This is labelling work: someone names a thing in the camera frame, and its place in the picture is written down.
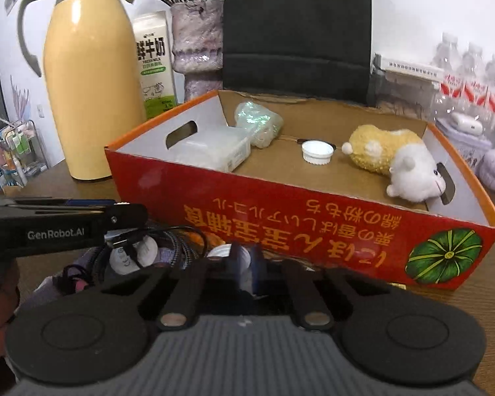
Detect yellow thermos jug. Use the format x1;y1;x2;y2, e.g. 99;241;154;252
17;0;147;182

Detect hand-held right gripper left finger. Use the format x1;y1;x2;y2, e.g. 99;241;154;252
100;243;254;331

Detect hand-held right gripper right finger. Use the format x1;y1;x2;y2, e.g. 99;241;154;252
251;244;390;331

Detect white green milk carton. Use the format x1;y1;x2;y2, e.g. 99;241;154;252
132;10;179;120

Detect black hair tie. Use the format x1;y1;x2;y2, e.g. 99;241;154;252
60;264;98;296

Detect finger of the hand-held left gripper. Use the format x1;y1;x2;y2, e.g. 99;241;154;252
103;203;149;229
8;197;122;212

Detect purple cloth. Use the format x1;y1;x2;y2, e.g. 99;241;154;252
25;247;120;311

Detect purple flower wall sticker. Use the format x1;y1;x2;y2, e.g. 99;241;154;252
9;75;34;123

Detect black braided cable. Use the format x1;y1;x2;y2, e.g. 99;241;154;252
95;218;216;282

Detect iridescent plastic bag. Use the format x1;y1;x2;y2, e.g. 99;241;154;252
234;101;284;149

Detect purple textured vase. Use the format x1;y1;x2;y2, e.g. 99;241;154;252
171;0;224;104

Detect wire rack with toiletries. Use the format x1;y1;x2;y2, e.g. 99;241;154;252
0;111;50;197

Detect black paper bag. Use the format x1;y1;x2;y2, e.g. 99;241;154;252
222;0;374;106

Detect small white device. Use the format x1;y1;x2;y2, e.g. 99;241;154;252
449;111;484;133

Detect clear plastic box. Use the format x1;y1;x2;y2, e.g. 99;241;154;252
171;126;252;172

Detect yellow white hamster plush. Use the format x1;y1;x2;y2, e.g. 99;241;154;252
342;126;448;203

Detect purple patterned container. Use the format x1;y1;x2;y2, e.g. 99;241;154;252
437;117;495;171

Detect red cardboard box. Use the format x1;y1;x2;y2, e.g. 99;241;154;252
104;89;495;293

